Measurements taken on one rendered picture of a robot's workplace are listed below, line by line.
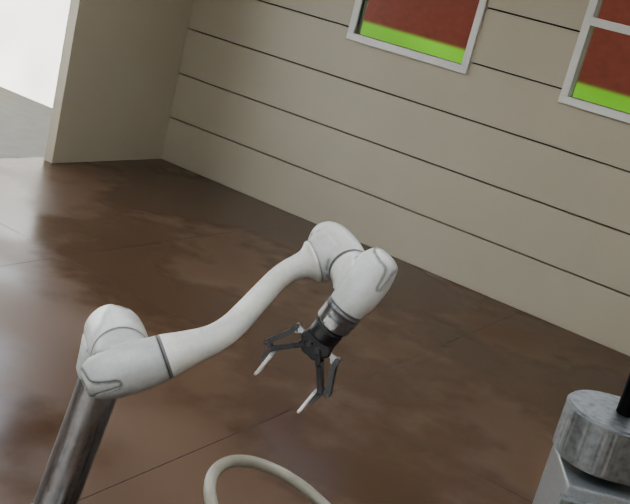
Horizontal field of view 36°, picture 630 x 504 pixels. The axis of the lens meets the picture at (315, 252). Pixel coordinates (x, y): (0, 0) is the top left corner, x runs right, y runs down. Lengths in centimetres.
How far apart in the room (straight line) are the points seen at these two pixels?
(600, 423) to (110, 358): 106
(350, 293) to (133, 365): 50
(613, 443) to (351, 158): 768
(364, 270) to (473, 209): 697
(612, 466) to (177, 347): 97
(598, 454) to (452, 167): 709
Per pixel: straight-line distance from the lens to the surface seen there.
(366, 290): 217
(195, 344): 212
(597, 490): 228
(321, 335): 223
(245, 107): 1044
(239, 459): 250
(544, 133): 883
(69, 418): 236
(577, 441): 225
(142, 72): 1063
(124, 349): 212
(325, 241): 228
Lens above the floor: 253
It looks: 16 degrees down
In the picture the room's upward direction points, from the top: 14 degrees clockwise
